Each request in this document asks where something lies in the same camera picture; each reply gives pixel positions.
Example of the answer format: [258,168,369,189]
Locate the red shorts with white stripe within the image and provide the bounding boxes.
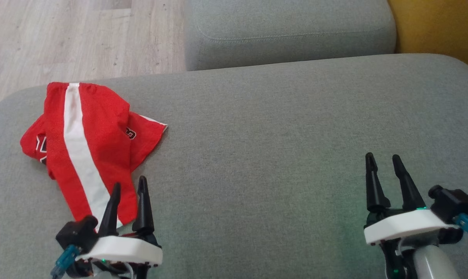
[44,81,138,227]

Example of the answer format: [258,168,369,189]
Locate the large yellow sofa back cushion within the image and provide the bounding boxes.
[387,0,468,76]

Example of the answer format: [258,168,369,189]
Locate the grey sofa seat cushion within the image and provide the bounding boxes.
[184,0,397,71]

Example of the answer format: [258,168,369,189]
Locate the red jersey with black lettering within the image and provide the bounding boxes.
[20,112,168,173]

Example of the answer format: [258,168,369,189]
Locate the wide grey sofa chaise cushion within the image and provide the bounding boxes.
[0,53,468,279]

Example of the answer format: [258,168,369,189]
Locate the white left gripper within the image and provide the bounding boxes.
[67,176,163,279]

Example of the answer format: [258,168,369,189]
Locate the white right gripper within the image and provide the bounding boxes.
[364,152,462,279]

